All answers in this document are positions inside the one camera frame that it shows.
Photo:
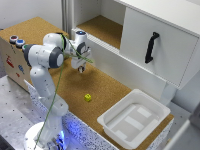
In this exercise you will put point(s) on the blue button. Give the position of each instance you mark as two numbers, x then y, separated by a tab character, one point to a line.
20	42

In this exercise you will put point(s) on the red button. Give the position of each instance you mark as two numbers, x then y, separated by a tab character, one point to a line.
13	39

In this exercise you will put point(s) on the yellow block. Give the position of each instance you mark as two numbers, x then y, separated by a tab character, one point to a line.
87	97

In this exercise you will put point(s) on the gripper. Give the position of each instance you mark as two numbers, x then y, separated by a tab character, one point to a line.
82	56

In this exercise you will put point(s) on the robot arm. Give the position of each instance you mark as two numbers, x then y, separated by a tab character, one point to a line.
41	75

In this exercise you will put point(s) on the white cabinet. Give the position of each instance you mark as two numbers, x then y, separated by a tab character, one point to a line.
110	56

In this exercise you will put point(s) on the white plastic box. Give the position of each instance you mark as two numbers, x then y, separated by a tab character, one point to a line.
133	118

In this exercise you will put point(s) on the white sliding door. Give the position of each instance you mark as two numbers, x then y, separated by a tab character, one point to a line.
160	46

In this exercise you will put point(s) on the green button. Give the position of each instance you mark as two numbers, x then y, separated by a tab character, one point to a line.
24	46

